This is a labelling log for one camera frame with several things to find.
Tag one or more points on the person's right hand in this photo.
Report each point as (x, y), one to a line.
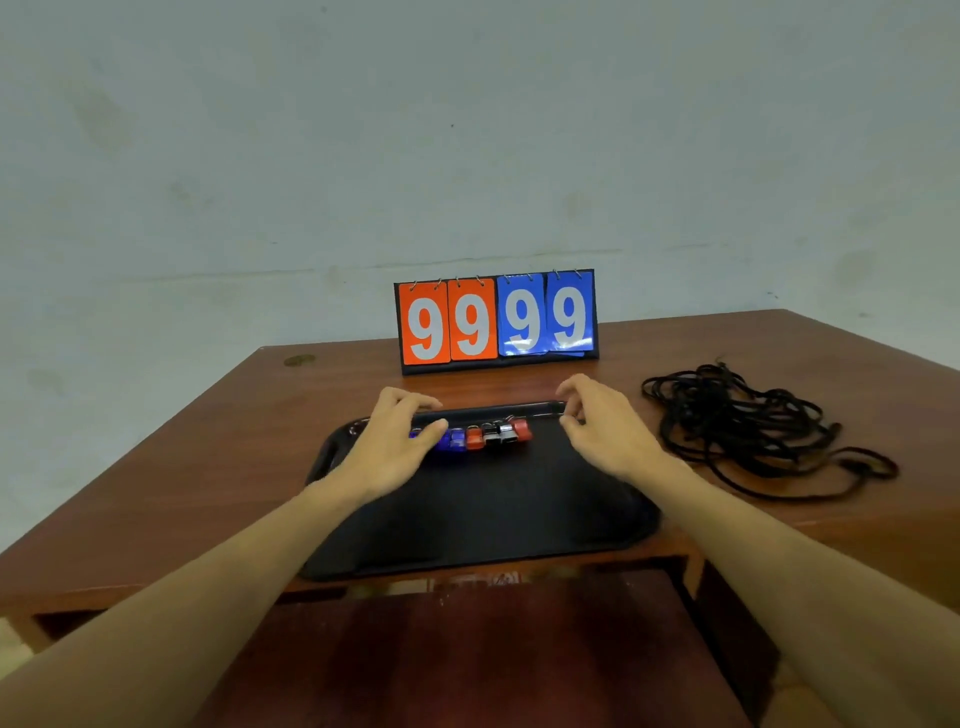
(611, 435)

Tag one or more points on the person's left hand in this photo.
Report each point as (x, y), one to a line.
(382, 450)

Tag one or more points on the black plastic tray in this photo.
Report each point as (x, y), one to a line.
(510, 502)

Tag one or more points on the pull-out wooden desk shelf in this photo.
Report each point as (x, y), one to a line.
(487, 660)

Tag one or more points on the person's right forearm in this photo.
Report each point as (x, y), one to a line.
(810, 600)

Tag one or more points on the person's left forearm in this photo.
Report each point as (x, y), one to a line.
(187, 622)

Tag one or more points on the brown wooden desk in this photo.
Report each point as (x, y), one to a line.
(262, 420)

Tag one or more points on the orange and blue flip scoreboard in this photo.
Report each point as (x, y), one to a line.
(495, 319)

